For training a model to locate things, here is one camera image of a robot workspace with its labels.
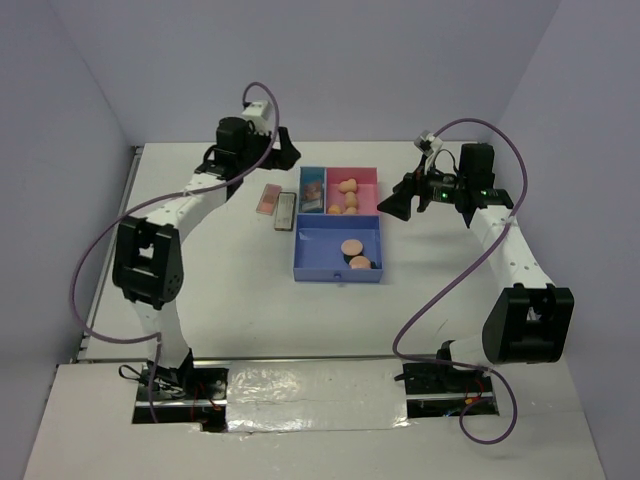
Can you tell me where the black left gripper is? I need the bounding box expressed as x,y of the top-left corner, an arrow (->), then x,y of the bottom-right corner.
236,125 -> 299,171

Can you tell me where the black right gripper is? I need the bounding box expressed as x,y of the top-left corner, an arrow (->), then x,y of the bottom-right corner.
378,154 -> 468,221

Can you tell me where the patterned eyeshadow palette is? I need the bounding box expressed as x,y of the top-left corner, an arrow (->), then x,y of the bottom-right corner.
302,176 -> 324,202

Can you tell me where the pink blush palette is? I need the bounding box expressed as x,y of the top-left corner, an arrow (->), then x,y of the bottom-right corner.
256,184 -> 282,216

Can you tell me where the tan gourd-shaped makeup sponge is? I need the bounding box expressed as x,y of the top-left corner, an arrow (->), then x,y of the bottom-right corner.
344,191 -> 359,209

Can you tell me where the pink round powder puff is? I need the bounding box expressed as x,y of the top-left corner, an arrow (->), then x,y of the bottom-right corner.
341,239 -> 364,256

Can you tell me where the three-colour compartment organizer tray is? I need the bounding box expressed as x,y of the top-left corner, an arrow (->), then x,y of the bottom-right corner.
293,166 -> 384,283

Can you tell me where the orange square blush palette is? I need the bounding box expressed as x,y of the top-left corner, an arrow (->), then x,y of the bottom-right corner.
300,198 -> 324,213

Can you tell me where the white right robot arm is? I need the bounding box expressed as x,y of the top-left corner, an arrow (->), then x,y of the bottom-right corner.
378,139 -> 575,391

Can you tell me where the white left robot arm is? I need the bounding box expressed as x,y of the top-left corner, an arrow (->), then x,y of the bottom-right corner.
112,117 -> 301,399

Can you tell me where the silver tape covered panel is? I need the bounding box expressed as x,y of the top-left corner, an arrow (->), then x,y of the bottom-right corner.
226,359 -> 409,433

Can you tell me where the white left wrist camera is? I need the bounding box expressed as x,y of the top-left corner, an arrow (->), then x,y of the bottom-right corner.
241,100 -> 273,135

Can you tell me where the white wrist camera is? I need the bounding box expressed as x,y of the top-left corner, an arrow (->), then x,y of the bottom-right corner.
414,130 -> 443,173
241,100 -> 273,135

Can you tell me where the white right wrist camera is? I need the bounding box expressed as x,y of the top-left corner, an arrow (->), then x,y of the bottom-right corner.
414,130 -> 443,173

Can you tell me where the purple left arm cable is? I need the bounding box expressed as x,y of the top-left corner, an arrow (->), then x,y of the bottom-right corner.
69,81 -> 279,424

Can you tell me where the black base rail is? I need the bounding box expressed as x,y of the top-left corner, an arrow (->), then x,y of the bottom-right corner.
119,359 -> 499,433

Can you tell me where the aluminium table edge rail left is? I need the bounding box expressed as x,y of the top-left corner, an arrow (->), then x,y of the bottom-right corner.
72,144 -> 142,361

